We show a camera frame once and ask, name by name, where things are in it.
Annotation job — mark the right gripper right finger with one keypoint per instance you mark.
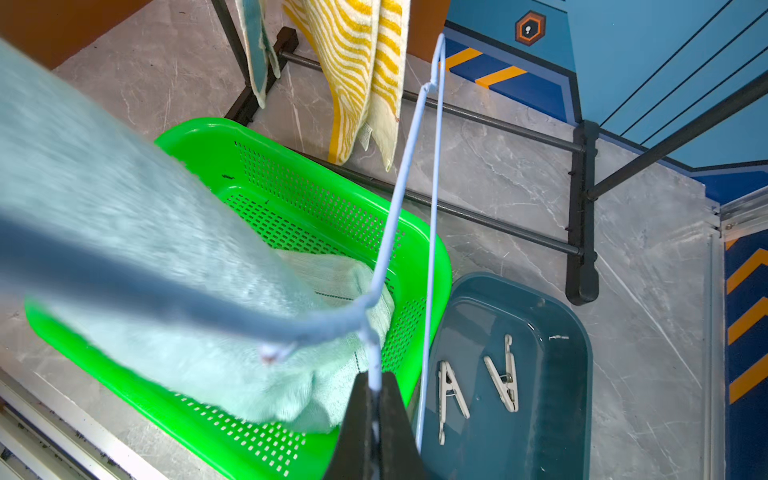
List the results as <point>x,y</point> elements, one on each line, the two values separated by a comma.
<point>398,456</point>

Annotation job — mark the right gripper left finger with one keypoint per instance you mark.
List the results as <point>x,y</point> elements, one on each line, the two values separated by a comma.
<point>354,454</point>

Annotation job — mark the beige clothespin towel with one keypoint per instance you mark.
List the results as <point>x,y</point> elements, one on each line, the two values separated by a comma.
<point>448,387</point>
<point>506,384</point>

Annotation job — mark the white wire hanger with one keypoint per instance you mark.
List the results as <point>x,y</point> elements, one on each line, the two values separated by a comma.
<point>396,198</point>

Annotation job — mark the light green towel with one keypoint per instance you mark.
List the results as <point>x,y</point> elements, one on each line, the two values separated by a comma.
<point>308,391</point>

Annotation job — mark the yellow striped towel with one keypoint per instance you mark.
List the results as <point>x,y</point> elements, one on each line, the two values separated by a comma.
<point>361,47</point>

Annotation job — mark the dark teal tray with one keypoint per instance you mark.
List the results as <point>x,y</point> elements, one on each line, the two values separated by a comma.
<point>549,437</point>

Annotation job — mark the black clothes rack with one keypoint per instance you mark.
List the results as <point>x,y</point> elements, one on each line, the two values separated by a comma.
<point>582,280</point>

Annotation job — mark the green plastic basket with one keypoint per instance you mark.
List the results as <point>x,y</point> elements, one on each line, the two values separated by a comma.
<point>293,204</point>

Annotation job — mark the bunny pattern towel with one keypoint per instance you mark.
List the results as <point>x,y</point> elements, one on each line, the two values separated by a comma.
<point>261,57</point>

